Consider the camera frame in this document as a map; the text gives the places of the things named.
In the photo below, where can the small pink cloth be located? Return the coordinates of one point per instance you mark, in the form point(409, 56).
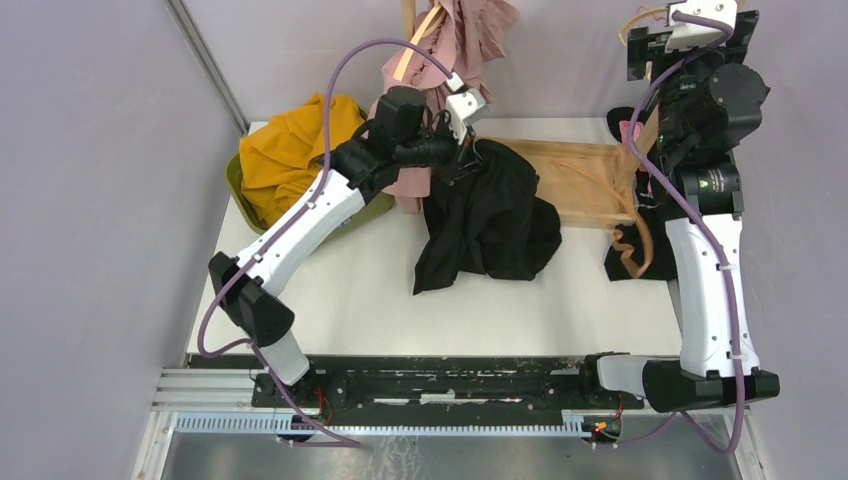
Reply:
point(629, 131)

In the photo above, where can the olive green plastic basket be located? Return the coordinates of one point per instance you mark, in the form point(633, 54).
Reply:
point(378, 206)

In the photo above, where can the aluminium corner profile left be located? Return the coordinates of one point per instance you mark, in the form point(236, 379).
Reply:
point(204, 56)

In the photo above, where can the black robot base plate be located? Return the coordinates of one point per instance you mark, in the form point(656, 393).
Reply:
point(477, 392)

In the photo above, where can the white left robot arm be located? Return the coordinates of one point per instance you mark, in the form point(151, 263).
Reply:
point(247, 286)

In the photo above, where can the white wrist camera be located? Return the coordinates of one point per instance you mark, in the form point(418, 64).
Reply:
point(700, 23)
point(465, 106)

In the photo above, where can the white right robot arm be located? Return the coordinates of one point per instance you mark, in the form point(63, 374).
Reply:
point(701, 102)

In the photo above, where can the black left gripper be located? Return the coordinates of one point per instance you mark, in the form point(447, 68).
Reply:
point(443, 125)

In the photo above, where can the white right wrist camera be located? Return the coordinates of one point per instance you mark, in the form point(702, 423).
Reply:
point(700, 23)

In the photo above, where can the yellow skirt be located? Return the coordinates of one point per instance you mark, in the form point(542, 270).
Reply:
point(281, 160)

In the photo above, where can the cream hanger of yellow skirt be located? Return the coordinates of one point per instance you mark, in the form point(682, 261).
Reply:
point(643, 12)

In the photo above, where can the black cloth on table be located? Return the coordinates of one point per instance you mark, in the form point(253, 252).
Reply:
point(629, 256)

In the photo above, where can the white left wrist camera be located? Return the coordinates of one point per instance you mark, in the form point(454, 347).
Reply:
point(465, 106)

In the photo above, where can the pink pleated skirt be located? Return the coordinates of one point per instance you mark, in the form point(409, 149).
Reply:
point(472, 34)

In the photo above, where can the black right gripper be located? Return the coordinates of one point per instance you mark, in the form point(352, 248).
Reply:
point(647, 46)

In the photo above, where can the black skirt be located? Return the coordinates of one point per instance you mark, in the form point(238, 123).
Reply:
point(489, 222)

